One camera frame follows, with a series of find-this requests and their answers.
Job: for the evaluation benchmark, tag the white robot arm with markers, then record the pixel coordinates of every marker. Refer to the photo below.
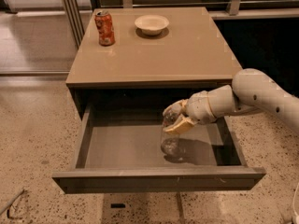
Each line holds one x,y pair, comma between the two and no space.
251,90

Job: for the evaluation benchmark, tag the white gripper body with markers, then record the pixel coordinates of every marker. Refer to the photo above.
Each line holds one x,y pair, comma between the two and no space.
199,107

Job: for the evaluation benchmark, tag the crushed orange soda can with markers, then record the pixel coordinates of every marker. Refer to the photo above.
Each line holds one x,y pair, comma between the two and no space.
104,25

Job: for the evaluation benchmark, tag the clear plastic water bottle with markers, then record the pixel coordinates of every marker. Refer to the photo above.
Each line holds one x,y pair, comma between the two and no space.
169,145

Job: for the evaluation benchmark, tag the small black floor object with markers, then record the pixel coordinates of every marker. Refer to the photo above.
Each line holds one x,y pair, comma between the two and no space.
117,205

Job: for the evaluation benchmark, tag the open grey top drawer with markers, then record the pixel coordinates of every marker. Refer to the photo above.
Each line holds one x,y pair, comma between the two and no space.
120,151

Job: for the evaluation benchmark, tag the white bowl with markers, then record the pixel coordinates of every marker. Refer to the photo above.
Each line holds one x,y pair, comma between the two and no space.
151,24

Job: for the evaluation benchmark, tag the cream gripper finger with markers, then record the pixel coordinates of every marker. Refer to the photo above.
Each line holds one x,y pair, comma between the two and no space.
181,125
178,107

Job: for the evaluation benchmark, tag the grey rod on floor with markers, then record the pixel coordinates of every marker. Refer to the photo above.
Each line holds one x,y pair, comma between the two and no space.
5,207

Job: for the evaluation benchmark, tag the metal railing frame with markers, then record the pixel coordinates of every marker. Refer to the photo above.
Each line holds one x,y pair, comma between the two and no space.
262,18

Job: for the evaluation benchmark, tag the grey drawer cabinet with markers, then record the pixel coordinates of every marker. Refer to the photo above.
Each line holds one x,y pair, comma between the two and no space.
191,52

